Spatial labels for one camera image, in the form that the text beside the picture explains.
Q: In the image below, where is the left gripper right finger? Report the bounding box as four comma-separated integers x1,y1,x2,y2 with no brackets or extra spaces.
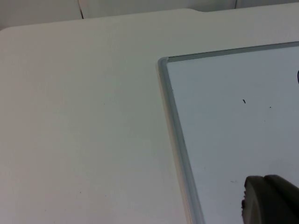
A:
264,174,299,224

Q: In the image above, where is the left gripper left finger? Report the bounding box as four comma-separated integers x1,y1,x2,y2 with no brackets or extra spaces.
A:
240,175,292,224

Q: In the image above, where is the grey-framed whiteboard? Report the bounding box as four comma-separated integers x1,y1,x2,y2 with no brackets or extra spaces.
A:
157,41,299,224

